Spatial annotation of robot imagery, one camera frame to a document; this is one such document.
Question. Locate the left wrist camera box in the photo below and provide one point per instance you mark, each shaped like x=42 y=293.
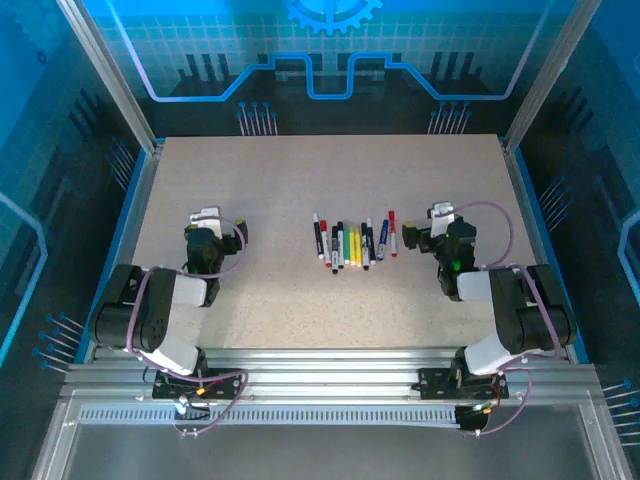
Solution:
x=205 y=216

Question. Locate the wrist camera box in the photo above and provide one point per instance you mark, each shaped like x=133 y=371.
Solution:
x=442 y=210
x=205 y=216

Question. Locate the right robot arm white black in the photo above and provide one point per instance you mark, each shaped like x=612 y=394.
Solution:
x=535 y=315

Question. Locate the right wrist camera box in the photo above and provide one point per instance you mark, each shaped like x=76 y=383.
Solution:
x=442 y=210

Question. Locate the aluminium frame post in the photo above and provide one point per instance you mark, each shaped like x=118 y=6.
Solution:
x=547 y=75
x=122 y=95

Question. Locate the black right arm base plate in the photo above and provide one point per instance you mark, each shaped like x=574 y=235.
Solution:
x=432 y=382

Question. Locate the aluminium front rail beam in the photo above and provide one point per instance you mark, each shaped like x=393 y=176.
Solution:
x=325 y=370

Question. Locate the black and white marker pen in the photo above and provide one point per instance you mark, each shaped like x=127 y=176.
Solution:
x=341 y=245
x=334 y=250

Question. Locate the yellow highlighter pen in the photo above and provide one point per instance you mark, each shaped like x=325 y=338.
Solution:
x=358 y=249

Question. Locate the blue marker pen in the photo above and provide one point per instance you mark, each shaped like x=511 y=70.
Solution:
x=383 y=240

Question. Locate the black tube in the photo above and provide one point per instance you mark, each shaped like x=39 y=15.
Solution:
x=365 y=247

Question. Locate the translucent clear tube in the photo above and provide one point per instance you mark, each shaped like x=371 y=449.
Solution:
x=346 y=245

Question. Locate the metal front panel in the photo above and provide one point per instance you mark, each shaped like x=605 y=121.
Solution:
x=325 y=455

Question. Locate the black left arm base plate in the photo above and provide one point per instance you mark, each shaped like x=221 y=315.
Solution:
x=232 y=387

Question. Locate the aluminium side rail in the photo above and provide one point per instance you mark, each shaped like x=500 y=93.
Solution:
x=536 y=235
x=127 y=240

